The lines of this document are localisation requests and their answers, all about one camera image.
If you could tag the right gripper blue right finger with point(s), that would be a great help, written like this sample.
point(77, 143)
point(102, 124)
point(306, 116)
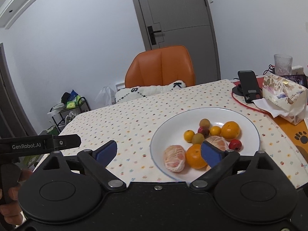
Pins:
point(222, 165)

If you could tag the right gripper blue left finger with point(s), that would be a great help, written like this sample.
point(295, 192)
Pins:
point(95, 163)

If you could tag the peeled pomelo segment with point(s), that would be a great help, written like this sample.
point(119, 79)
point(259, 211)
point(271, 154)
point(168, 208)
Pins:
point(174, 158)
point(218, 142)

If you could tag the dark red small fruit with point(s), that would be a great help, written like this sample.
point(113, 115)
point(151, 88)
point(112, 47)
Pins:
point(235, 144)

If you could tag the large orange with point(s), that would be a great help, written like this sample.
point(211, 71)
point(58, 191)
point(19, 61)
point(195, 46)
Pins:
point(194, 158)

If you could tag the medium orange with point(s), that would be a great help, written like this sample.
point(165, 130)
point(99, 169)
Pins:
point(230, 130)

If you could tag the brown longan fruit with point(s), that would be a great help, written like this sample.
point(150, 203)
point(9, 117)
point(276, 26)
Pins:
point(204, 123)
point(198, 138)

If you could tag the small kumquat orange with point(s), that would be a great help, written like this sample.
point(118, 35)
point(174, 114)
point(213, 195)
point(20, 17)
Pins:
point(188, 135)

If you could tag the person's left hand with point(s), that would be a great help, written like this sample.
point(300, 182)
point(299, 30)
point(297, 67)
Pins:
point(11, 212)

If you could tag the green box on floor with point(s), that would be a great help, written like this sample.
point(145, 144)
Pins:
point(52, 131)

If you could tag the floral dotted tablecloth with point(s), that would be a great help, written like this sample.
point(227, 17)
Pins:
point(132, 125)

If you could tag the black metal shelf rack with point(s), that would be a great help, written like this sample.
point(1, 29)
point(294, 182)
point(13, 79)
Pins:
point(62, 114)

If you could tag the white plastic bag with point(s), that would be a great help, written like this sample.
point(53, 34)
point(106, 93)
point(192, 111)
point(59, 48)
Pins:
point(106, 97)

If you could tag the white fluffy cushion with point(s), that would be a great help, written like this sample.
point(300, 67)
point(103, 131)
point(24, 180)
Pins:
point(128, 94)

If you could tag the black smartphone on stand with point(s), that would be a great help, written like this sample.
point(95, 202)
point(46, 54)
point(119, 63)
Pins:
point(250, 87)

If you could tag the orange paw print mat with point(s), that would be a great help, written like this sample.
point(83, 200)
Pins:
point(296, 133)

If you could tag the floral tissue pack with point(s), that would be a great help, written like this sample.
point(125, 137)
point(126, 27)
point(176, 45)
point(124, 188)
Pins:
point(283, 97)

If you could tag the orange leather chair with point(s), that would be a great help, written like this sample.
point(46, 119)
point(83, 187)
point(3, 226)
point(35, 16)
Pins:
point(161, 66)

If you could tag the tablet screen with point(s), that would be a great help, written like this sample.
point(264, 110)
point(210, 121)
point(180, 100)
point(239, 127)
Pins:
point(300, 79)

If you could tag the clear drinking glass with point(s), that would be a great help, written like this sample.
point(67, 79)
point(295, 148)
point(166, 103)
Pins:
point(283, 64)

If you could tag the grey door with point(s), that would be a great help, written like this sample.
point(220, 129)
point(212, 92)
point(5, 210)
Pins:
point(182, 22)

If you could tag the black door handle lock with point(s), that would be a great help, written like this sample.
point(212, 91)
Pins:
point(151, 34)

